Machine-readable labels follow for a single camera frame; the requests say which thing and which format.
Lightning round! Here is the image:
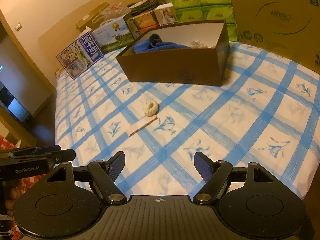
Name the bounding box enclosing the dark screen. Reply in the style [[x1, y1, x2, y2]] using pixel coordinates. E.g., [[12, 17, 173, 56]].
[[0, 80, 32, 123]]

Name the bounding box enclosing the cream scrunchie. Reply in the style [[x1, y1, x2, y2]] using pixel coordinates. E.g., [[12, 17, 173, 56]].
[[145, 100, 160, 117]]

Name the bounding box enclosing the blue beanie with pompom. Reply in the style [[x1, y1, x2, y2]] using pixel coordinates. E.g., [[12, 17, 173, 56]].
[[132, 34, 192, 54]]

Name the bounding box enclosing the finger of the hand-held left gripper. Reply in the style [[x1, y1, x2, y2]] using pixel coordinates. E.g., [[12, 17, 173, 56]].
[[0, 149, 76, 167], [0, 145, 62, 157]]

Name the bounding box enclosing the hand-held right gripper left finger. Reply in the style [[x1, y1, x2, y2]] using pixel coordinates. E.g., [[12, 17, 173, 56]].
[[40, 151, 127, 205]]

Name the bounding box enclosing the cream knitted item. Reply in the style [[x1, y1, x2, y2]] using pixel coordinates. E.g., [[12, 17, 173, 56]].
[[189, 40, 215, 49]]

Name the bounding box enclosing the clear plastic bag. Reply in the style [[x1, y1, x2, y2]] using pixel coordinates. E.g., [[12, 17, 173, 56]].
[[100, 2, 132, 22]]

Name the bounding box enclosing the red checked cloth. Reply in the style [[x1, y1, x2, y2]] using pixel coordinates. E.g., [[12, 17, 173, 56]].
[[0, 135, 48, 240]]

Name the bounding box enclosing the brown paper card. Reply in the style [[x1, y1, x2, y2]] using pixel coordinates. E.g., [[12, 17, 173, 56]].
[[127, 116, 158, 137]]

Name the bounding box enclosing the stack of green tissue packs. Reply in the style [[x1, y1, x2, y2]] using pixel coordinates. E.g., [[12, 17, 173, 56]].
[[169, 0, 237, 42]]

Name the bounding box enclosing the blue checked bedsheet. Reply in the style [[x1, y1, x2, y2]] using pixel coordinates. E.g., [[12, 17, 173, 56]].
[[54, 41, 320, 198]]

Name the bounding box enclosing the cow picture milk carton box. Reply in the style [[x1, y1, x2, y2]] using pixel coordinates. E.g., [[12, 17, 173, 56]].
[[91, 15, 137, 53]]

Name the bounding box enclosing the orange octagonal gift box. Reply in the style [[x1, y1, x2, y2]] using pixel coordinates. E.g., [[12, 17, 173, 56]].
[[130, 12, 160, 30]]

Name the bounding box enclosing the small white photo box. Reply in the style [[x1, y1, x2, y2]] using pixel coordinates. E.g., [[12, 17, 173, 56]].
[[154, 5, 178, 26]]

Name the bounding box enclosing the blue cartoon milk carton box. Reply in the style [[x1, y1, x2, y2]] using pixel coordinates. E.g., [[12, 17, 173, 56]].
[[56, 34, 104, 80]]

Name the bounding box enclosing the large printed cardboard box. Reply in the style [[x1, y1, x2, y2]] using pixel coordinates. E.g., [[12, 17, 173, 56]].
[[225, 0, 320, 74]]

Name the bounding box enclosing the wooden headboard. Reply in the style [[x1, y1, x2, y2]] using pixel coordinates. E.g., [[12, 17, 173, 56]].
[[37, 0, 143, 53]]

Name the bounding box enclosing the long brown cardboard box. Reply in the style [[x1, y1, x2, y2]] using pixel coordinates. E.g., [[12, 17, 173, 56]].
[[75, 1, 112, 33]]

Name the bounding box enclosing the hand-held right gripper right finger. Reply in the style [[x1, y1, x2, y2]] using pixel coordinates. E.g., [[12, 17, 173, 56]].
[[194, 151, 278, 204]]

